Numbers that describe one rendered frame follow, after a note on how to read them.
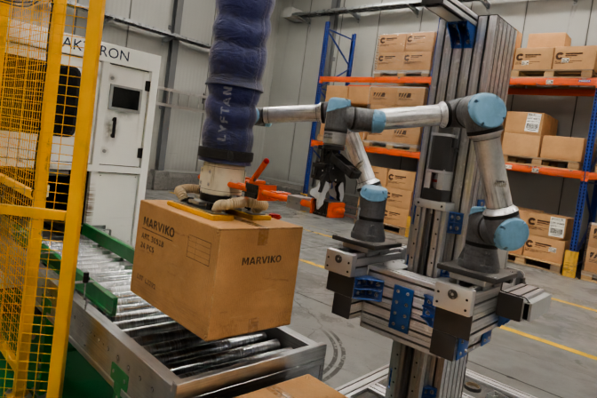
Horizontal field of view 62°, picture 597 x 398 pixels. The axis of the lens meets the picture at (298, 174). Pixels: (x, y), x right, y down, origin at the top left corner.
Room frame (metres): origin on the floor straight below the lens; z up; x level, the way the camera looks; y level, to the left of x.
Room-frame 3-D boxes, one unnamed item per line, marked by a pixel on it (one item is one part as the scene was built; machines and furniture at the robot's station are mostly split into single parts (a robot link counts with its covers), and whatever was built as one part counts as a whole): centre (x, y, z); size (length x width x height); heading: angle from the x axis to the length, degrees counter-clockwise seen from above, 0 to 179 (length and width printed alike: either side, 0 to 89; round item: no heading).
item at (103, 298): (2.66, 1.31, 0.60); 1.60 x 0.10 x 0.09; 44
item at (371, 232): (2.15, -0.34, 1.09); 0.15 x 0.15 x 0.10
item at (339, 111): (1.61, -0.10, 1.52); 0.09 x 0.08 x 0.11; 98
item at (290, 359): (1.76, 0.05, 0.58); 0.70 x 0.03 x 0.06; 134
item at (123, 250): (3.04, 0.92, 0.60); 1.60 x 0.10 x 0.09; 44
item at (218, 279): (2.02, 0.30, 0.89); 0.60 x 0.40 x 0.40; 44
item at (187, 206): (1.96, 0.38, 1.11); 0.34 x 0.10 x 0.05; 44
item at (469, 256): (1.83, -0.71, 1.09); 0.15 x 0.15 x 0.10
